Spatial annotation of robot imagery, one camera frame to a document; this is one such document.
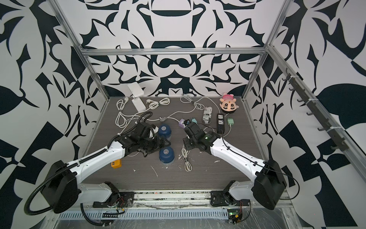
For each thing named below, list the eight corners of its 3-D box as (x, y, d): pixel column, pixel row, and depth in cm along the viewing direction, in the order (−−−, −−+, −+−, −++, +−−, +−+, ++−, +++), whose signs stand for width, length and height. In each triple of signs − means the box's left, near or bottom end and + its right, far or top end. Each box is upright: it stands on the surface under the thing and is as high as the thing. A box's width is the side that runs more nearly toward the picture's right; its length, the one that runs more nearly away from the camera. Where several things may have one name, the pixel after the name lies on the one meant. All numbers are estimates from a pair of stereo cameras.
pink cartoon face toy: (221, 113, 110) (223, 107, 105) (218, 98, 121) (219, 91, 115) (237, 113, 111) (239, 107, 105) (232, 98, 121) (234, 91, 115)
